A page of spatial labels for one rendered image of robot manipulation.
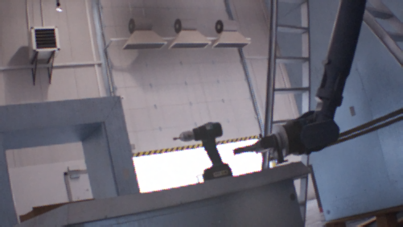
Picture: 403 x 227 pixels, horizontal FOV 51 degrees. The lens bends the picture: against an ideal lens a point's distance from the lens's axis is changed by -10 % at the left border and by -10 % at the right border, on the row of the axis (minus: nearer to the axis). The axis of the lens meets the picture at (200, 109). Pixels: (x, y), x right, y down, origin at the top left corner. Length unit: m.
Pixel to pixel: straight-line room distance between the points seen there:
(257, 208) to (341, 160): 2.37
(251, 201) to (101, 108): 2.13
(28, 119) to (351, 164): 2.59
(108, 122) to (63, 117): 0.37
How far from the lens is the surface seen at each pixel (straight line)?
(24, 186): 11.28
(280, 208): 1.77
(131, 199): 1.39
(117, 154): 3.54
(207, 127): 1.81
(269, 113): 3.34
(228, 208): 1.61
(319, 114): 1.94
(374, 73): 3.70
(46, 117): 3.45
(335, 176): 4.07
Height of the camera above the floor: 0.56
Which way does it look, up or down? 12 degrees up
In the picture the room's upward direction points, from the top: 14 degrees counter-clockwise
